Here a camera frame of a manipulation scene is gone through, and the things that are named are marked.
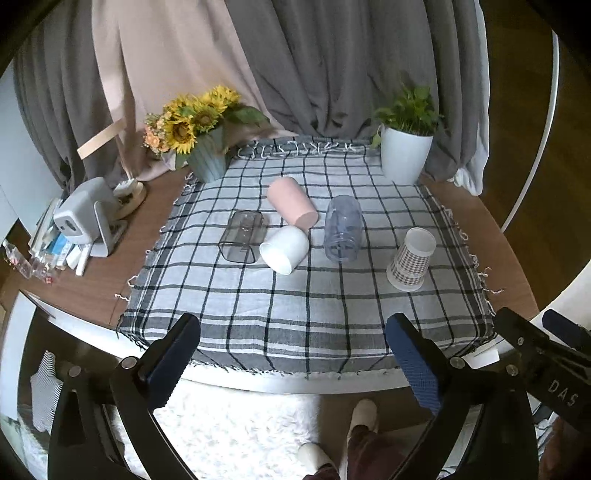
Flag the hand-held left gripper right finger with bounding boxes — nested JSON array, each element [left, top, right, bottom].
[[385, 313, 541, 480]]

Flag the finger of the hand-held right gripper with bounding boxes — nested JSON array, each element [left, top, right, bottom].
[[494, 307, 591, 367], [542, 309, 591, 350]]

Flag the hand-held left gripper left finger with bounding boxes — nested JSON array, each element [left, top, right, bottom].
[[48, 313, 201, 480]]

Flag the checked paper cup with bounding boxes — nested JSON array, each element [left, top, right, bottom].
[[386, 227, 437, 291]]

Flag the clear grey square cup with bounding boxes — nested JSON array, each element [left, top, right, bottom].
[[218, 210, 269, 264]]

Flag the clear bluish round cup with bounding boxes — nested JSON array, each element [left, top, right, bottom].
[[324, 195, 363, 265]]

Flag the white cup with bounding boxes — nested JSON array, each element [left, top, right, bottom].
[[259, 225, 310, 276]]

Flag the pink cup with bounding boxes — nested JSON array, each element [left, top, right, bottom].
[[268, 176, 320, 230]]

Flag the white slipper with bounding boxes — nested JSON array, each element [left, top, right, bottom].
[[297, 442, 340, 474], [347, 399, 379, 437]]

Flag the person's maroon trouser legs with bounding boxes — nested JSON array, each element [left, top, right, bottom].
[[302, 425, 409, 480]]

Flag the white fluffy rug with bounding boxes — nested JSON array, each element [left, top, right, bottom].
[[9, 378, 462, 480]]

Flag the black white plaid cloth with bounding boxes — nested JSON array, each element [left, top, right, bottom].
[[115, 136, 498, 377]]

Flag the striped cushion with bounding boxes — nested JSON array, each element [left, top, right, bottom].
[[30, 351, 64, 433]]

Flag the clutter of small packets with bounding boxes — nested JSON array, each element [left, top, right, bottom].
[[28, 198, 94, 278]]

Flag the round wooden stand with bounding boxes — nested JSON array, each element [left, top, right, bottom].
[[113, 180, 148, 220]]

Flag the clear plastic packet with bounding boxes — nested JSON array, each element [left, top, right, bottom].
[[2, 239, 61, 285]]

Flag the grey white desktop device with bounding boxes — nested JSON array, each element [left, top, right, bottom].
[[53, 176, 129, 257]]

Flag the white hoop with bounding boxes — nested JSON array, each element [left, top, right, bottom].
[[501, 25, 563, 234]]

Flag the green plant in white pot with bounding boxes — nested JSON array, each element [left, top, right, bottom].
[[369, 83, 445, 185]]

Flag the sunflower bouquet in grey pot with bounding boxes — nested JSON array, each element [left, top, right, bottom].
[[142, 85, 271, 184]]

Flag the beige curtain tie strip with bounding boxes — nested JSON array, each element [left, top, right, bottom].
[[76, 117, 126, 160]]

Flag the grey curtain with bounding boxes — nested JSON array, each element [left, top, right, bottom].
[[225, 0, 485, 172], [13, 0, 132, 191]]

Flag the beige curtain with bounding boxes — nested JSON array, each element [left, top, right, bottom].
[[91, 0, 278, 182]]

